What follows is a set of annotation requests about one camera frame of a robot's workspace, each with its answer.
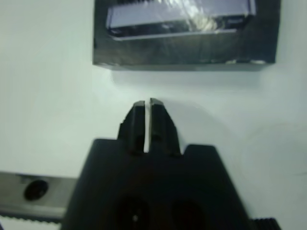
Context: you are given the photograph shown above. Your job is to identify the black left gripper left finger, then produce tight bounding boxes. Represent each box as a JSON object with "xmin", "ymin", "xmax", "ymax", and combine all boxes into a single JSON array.
[{"xmin": 117, "ymin": 100, "xmax": 146, "ymax": 155}]

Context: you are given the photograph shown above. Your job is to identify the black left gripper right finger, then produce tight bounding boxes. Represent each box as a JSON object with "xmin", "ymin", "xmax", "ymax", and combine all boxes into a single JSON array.
[{"xmin": 148, "ymin": 97, "xmax": 182, "ymax": 158}]

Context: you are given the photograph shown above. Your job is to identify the black printed box lid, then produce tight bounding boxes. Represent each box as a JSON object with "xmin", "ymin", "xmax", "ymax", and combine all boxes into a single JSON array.
[{"xmin": 92, "ymin": 0, "xmax": 282, "ymax": 72}]

